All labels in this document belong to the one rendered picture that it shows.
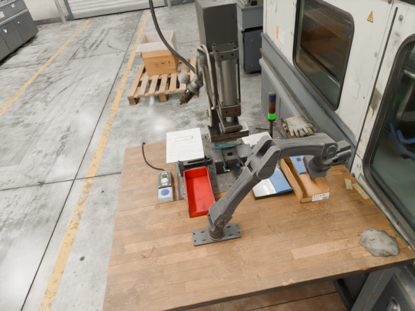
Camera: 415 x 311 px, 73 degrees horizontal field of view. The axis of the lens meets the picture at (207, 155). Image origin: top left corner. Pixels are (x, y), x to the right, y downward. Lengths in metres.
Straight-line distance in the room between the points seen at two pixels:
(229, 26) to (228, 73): 0.17
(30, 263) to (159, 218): 1.61
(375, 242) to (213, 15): 1.03
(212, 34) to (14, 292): 2.24
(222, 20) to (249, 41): 3.21
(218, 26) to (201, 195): 0.73
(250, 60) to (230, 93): 3.30
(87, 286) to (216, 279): 1.42
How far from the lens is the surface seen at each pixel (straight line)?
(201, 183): 1.38
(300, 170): 1.32
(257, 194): 1.29
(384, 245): 1.24
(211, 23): 1.17
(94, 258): 2.47
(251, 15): 4.29
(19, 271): 2.74
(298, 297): 1.83
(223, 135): 1.28
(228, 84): 1.17
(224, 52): 1.11
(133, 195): 1.44
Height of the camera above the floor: 1.88
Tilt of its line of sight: 39 degrees down
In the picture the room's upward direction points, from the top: 9 degrees counter-clockwise
